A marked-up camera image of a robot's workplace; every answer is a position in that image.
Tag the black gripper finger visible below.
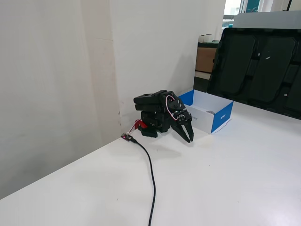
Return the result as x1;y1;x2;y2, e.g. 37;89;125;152
184;121;195;142
171;121;192;144

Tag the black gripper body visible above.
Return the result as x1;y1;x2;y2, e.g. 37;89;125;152
170;108;193;126

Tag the blue and white box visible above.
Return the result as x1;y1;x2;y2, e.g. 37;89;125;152
178;89;235;135

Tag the brown cardboard box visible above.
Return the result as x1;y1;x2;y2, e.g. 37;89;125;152
195;47;217;73

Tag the red clamp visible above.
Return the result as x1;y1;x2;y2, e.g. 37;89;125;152
134;119;148;130

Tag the small controller board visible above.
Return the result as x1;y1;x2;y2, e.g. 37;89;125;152
120;133;138;144

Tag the black plastic tray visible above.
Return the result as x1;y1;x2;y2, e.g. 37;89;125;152
206;27;301;120

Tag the gray panel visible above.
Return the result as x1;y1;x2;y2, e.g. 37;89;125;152
232;10;301;30

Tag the pink white arm wire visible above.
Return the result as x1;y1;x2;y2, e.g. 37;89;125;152
165;95;182;122

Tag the black cable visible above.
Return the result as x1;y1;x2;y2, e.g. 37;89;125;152
130;137;157;226

